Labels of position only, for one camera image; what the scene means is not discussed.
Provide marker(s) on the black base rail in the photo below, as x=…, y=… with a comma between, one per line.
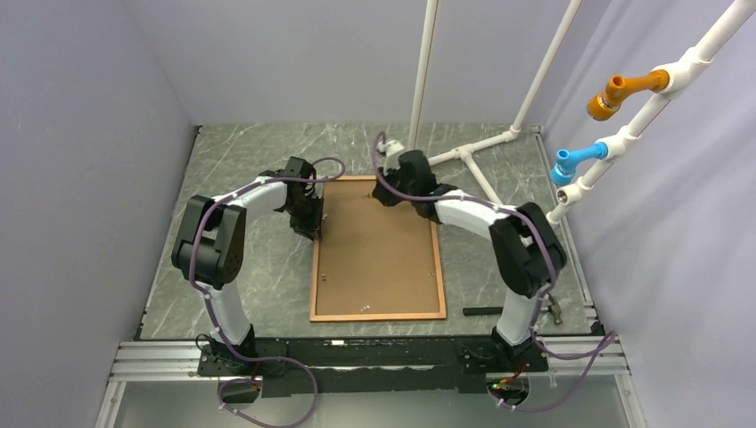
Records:
x=462, y=363

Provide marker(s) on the black handle hammer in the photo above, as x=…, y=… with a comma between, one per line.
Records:
x=553, y=308

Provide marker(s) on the red wooden picture frame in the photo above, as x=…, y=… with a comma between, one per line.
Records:
x=378, y=254

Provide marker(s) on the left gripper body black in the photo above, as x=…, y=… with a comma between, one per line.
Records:
x=306, y=216

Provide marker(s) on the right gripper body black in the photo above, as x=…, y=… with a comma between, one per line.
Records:
x=395, y=181

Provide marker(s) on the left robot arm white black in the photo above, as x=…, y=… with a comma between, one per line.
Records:
x=210, y=244

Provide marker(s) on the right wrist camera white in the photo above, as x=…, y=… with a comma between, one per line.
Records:
x=390, y=151

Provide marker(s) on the blue pipe fitting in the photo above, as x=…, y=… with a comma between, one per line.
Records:
x=567, y=162

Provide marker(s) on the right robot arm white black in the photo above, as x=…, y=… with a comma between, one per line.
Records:
x=528, y=253

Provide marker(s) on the orange pipe fitting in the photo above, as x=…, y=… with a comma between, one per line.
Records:
x=618, y=89

